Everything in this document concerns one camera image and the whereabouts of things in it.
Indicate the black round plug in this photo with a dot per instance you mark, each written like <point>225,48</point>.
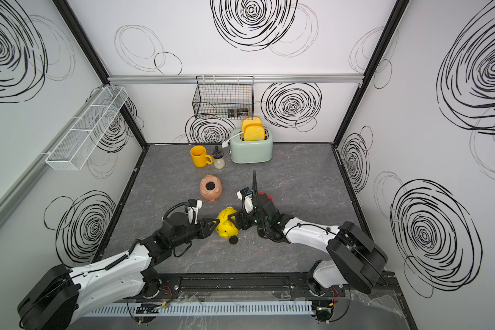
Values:
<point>233,240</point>
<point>210,186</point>

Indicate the yellow toast slice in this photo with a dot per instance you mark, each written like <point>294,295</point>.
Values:
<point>254,132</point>
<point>250,121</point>

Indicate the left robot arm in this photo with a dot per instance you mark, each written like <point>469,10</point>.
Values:
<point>64,295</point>

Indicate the black corner frame post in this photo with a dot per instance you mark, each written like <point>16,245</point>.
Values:
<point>86,46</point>
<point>380,49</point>

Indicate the red piggy bank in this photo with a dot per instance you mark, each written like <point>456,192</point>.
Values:
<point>264,195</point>

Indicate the yellow toast slice front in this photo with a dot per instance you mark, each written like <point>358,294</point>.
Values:
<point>254,132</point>

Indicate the yellow piggy bank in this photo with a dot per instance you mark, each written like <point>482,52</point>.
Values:
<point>226,227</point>

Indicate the white wire shelf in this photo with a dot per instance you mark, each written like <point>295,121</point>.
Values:
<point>99,126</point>

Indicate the mint green toaster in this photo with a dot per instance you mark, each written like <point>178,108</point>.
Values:
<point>250,152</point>

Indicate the black corner frame post left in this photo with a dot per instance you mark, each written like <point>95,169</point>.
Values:
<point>86,46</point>

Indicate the yellow ceramic mug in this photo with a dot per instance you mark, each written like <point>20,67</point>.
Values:
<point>200,157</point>

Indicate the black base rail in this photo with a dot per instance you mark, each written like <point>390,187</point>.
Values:
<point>294,284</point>

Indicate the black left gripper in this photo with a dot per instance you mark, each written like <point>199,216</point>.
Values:
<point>206,225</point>

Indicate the white slotted cable duct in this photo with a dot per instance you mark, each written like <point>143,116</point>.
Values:
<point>249,308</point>

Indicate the black wire basket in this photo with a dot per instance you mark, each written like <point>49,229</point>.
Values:
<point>214,95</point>

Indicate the black corner frame post right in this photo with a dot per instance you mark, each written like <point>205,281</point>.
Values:
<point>380,49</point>

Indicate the dark item in basket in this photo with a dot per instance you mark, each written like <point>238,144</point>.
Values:
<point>238,112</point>

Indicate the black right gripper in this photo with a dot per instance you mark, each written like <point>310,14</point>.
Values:
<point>242,216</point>

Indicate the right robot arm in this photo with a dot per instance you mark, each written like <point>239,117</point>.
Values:
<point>356,260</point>

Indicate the pink piggy bank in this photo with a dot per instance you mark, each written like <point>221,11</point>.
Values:
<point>211,196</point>

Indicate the yellow toast slice rear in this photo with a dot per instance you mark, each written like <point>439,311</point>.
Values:
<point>250,121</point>

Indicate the glass sugar jar with spoon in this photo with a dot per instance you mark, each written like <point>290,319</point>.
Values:
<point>218,157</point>

